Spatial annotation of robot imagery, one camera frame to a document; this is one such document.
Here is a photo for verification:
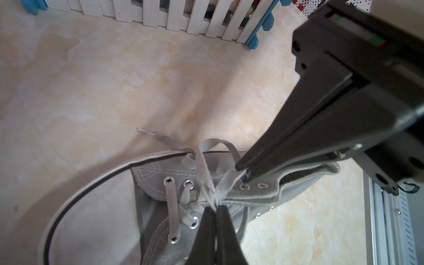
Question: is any aluminium front rail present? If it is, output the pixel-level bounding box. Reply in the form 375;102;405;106
363;173;418;265

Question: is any grey canvas sneaker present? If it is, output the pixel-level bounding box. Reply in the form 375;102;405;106
39;151;340;265

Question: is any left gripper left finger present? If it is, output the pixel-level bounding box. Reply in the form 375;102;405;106
186;207;216;265

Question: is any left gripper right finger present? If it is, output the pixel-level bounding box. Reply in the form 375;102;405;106
216;205;247;265

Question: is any white blue toy crib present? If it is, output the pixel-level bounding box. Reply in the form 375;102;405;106
21;0;291;50

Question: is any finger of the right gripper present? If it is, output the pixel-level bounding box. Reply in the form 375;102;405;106
236;66;353;171
245;92;417;181

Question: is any grey shoelace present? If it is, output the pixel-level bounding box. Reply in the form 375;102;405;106
137;128;244;244

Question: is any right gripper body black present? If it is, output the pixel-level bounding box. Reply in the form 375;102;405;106
292;1;424;195

